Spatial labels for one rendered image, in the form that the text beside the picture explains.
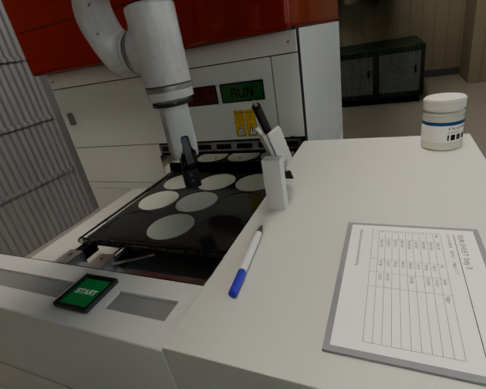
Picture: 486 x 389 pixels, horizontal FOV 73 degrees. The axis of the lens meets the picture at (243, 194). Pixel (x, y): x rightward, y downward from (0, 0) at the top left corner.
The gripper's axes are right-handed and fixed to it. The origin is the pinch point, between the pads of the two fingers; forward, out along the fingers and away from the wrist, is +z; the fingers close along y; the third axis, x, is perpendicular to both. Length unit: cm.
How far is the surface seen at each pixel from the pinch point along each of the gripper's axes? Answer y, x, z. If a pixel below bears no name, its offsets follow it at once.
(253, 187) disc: -4.8, 14.1, 8.2
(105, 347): 33.0, -16.8, 4.6
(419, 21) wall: -467, 509, -4
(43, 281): 17.9, -25.7, 2.8
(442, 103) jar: 17.4, 45.0, -7.4
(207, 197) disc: -6.3, 3.0, 8.2
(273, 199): 19.9, 9.8, -0.1
